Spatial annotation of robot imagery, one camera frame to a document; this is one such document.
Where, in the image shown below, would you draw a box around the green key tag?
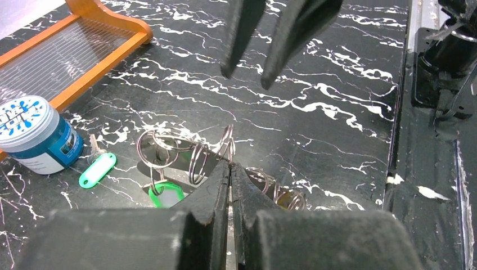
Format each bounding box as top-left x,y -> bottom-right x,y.
79,134 -> 117,189
148,182 -> 185,208

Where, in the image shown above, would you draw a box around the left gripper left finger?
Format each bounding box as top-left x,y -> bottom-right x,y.
17,161 -> 230,269

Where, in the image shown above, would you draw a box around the blue round jar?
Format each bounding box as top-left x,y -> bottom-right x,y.
1,95 -> 83,175

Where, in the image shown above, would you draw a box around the yellow key tag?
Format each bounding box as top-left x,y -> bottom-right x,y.
277,191 -> 300,210

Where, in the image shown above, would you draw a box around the small silver key rings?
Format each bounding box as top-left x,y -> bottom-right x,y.
136,124 -> 308,212

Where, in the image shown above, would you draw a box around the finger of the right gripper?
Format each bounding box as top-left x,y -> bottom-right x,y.
220,0 -> 266,79
261,0 -> 343,89

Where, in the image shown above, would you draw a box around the large silver carabiner keyring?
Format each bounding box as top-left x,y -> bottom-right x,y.
136,134 -> 307,210

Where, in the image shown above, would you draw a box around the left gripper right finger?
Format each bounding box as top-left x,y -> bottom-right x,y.
230,164 -> 422,269

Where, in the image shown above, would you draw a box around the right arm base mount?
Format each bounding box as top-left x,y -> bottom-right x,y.
411,1 -> 476,121

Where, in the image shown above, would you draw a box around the orange wooden shelf rack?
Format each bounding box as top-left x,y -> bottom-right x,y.
0,0 -> 154,161

